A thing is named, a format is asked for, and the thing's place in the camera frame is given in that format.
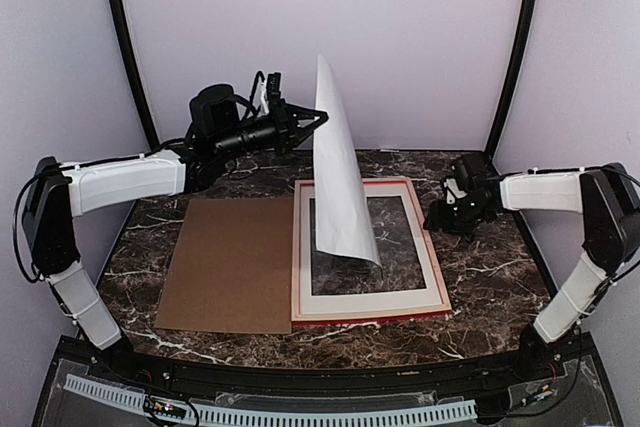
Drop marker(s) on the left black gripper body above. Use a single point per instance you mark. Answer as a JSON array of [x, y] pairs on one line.
[[281, 132]]

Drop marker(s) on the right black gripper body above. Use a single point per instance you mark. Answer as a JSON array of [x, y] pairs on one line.
[[462, 219]]

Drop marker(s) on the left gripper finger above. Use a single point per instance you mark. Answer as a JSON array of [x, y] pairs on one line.
[[304, 114], [302, 133]]

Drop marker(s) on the white mat board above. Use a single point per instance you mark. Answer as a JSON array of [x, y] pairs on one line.
[[365, 302]]

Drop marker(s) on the landscape photo print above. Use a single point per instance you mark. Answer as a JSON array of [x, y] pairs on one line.
[[342, 219]]

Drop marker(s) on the red wooden picture frame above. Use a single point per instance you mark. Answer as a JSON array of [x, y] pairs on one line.
[[445, 297]]

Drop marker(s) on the brown backing board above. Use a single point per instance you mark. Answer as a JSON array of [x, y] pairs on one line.
[[231, 268]]

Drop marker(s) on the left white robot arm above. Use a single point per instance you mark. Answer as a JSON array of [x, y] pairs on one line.
[[62, 197]]

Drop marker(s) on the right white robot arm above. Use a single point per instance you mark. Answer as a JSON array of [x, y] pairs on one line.
[[591, 212]]

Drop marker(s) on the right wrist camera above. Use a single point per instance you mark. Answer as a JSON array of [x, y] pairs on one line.
[[452, 193]]

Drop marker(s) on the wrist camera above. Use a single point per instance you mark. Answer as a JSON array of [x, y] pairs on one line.
[[452, 193], [265, 91]]

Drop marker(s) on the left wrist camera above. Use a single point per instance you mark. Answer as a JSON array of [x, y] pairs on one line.
[[265, 91]]

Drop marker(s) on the black front table rail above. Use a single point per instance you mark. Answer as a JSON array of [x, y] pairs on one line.
[[480, 377]]

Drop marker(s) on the white cable tray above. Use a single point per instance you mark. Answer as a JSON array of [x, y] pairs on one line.
[[193, 413]]

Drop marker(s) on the left black corner post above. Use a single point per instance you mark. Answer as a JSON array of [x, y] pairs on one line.
[[129, 61]]

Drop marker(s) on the black corner post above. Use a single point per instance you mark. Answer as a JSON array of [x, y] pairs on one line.
[[513, 70], [129, 61]]

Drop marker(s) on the right black corner post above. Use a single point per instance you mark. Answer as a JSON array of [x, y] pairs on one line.
[[513, 70]]

